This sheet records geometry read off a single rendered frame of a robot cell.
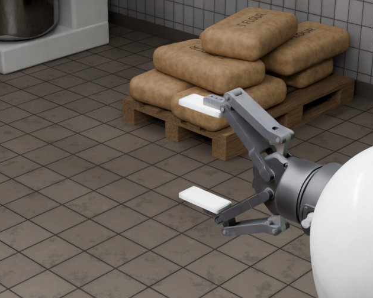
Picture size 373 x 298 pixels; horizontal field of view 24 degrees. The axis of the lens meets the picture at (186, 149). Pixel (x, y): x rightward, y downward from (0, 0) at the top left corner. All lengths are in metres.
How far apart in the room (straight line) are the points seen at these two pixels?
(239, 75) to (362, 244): 4.14
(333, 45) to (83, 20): 1.94
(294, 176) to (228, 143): 3.52
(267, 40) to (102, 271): 1.72
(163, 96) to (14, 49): 1.48
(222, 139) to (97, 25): 2.08
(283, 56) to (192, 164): 0.85
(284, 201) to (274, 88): 3.78
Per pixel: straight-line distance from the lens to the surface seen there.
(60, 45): 6.13
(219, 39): 4.69
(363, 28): 5.40
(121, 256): 3.73
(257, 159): 1.05
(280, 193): 1.02
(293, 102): 4.97
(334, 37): 5.19
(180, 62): 4.75
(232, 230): 1.13
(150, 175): 4.40
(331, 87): 5.23
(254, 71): 4.67
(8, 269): 3.71
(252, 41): 4.62
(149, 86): 4.81
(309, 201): 0.98
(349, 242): 0.47
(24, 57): 5.96
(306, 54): 4.97
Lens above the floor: 1.97
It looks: 25 degrees down
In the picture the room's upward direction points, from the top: straight up
